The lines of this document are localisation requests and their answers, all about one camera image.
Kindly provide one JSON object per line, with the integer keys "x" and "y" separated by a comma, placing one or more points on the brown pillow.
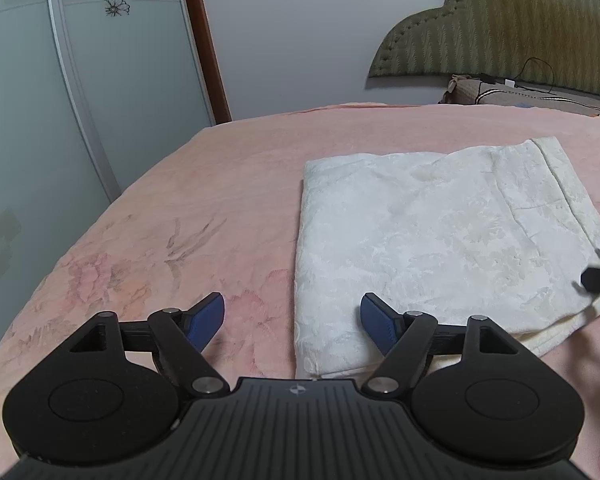
{"x": 520, "y": 96}

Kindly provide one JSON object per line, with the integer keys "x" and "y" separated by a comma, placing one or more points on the frosted glass floral sliding door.
{"x": 55, "y": 110}

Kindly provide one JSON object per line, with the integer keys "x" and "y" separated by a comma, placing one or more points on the pink blanket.
{"x": 180, "y": 220}

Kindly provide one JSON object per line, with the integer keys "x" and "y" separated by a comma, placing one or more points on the white pants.
{"x": 430, "y": 240}

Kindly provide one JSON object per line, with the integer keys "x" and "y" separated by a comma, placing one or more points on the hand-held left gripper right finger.
{"x": 377, "y": 317}

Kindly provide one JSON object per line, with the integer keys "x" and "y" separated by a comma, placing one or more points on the olive green padded headboard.
{"x": 505, "y": 25}

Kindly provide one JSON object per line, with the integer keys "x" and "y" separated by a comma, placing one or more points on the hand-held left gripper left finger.
{"x": 207, "y": 317}

